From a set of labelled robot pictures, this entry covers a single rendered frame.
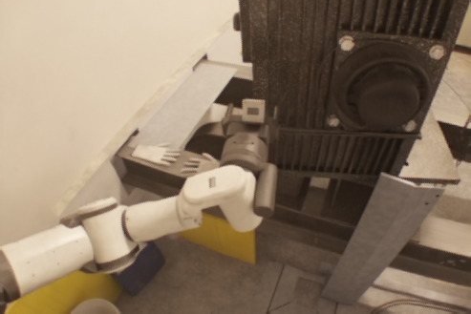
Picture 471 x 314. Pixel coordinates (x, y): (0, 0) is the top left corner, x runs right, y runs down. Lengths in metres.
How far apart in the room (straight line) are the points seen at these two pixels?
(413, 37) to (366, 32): 0.11
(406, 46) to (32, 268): 0.85
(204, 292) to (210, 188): 1.33
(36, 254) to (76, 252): 0.07
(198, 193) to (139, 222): 0.13
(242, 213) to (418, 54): 0.54
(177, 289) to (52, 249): 1.33
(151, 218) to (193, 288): 1.28
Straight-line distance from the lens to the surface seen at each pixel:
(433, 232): 1.34
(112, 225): 0.59
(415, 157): 1.20
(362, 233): 1.12
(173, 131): 1.57
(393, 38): 0.76
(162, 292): 1.85
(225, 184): 0.50
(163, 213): 0.56
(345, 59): 0.77
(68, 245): 0.58
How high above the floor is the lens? 1.70
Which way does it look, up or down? 44 degrees down
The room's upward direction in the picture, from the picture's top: 5 degrees counter-clockwise
